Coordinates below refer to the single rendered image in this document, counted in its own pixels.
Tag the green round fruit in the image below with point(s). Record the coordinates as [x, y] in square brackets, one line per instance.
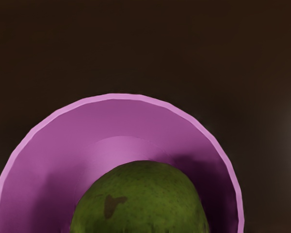
[140, 201]

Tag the purple bowl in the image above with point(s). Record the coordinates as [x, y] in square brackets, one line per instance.
[63, 150]

